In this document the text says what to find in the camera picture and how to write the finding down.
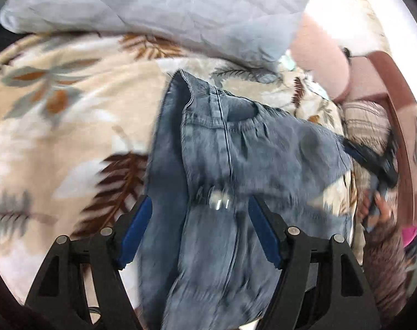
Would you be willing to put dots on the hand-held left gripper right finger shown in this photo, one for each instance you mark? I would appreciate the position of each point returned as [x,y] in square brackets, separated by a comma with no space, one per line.
[263,231]

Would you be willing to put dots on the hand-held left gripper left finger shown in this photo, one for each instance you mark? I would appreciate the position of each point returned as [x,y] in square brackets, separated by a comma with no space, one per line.
[137,228]

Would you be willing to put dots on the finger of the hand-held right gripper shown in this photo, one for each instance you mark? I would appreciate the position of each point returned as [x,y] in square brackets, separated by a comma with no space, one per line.
[370,160]

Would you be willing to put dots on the blue denim pants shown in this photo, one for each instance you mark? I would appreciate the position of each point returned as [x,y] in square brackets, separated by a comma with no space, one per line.
[263,151]

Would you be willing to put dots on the person's right hand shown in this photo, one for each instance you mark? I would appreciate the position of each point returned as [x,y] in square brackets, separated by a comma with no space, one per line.
[384,211]

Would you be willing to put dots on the beige striped cushion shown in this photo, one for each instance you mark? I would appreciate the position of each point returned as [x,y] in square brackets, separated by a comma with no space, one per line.
[365,123]

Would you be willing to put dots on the magenta cloth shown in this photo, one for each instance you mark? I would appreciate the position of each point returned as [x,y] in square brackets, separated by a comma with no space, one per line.
[410,235]

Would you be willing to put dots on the pink brown sofa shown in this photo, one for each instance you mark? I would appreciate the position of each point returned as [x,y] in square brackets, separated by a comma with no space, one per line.
[397,103]

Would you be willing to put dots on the small black object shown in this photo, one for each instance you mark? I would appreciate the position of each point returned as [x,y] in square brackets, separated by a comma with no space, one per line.
[347,53]

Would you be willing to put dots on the pink bolster cushion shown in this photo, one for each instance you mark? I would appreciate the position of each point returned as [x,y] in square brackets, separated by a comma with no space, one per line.
[318,58]

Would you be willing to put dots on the beige leaf printed blanket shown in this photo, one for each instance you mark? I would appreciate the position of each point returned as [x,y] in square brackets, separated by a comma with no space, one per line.
[74,117]

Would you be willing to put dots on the cream lace cloth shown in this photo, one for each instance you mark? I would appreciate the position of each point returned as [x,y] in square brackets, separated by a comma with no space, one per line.
[353,3]

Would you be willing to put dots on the grey quilted pillow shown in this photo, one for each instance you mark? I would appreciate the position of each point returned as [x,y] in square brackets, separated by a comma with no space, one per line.
[177,7]

